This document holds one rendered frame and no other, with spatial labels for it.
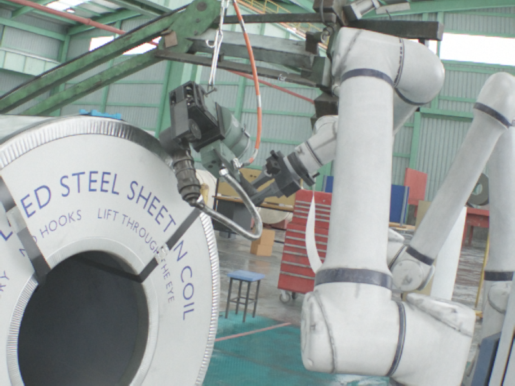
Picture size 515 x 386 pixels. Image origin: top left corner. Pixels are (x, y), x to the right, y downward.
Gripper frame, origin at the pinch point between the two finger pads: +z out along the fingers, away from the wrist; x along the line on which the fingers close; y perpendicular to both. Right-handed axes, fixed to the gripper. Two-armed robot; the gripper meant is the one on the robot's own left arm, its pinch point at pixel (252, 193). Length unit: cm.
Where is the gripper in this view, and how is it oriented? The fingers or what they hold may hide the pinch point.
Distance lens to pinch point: 185.2
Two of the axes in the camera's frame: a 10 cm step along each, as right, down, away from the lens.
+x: 2.9, 6.9, -6.7
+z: -8.2, 5.4, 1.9
